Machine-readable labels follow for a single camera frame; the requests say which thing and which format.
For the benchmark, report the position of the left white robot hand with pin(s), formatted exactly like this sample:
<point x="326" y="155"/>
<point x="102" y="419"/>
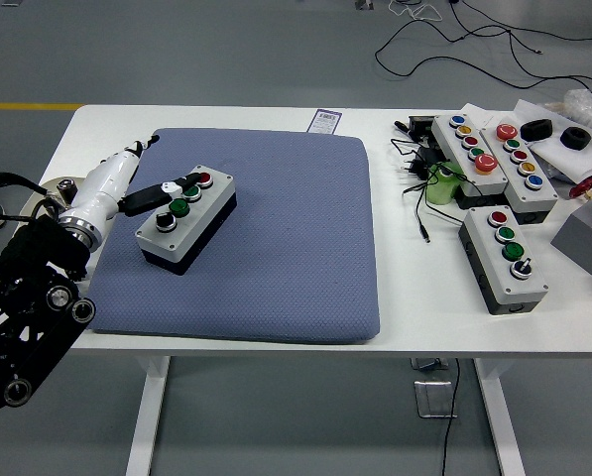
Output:
<point x="104" y="186"/>

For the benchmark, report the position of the grey four-button control box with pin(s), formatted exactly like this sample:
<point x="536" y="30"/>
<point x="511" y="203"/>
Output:
<point x="523" y="287"/>
<point x="196" y="223"/>

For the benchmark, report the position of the five-button box with mushroom button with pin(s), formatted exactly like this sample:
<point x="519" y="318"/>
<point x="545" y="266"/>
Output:
<point x="454" y="149"/>

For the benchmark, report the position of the five-button box with red stop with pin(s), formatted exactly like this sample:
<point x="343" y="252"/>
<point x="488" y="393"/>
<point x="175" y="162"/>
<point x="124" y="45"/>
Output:
<point x="523" y="196"/>

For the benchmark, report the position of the dark metal cylinder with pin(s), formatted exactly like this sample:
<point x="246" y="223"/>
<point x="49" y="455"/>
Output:
<point x="66" y="188"/>

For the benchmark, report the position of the beige shallow dish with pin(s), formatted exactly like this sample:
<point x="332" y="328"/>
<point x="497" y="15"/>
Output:
<point x="47" y="191"/>

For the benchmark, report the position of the blue-grey padded mat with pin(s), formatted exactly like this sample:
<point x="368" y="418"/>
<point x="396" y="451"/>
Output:
<point x="285" y="238"/>

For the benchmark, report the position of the purple-edged label card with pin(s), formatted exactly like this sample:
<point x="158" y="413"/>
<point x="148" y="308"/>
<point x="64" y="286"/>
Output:
<point x="325" y="120"/>

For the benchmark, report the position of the white table leg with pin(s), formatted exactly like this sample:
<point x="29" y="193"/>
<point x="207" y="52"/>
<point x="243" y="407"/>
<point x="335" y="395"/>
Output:
<point x="501" y="421"/>
<point x="144" y="421"/>

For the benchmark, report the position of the black probe stick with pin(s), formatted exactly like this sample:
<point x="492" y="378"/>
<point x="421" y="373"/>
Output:
<point x="400" y="125"/>

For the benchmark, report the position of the black electronic module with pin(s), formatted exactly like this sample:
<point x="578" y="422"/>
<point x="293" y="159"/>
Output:
<point x="422" y="124"/>

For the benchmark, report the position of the black adapter block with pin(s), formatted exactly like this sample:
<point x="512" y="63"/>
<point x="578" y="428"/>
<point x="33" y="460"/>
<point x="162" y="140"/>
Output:
<point x="432" y="154"/>

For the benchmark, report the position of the metal floor plate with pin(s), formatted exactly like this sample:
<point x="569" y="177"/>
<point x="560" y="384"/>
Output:
<point x="432" y="399"/>

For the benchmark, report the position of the white foam sheet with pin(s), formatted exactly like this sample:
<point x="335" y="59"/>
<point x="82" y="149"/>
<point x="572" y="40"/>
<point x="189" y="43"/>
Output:
<point x="568" y="158"/>

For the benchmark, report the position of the grey block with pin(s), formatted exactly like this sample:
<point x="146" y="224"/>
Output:
<point x="583" y="238"/>

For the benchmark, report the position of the clear bubble wrap bag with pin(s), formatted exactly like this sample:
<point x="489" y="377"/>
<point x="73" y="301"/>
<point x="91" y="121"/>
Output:
<point x="585" y="106"/>

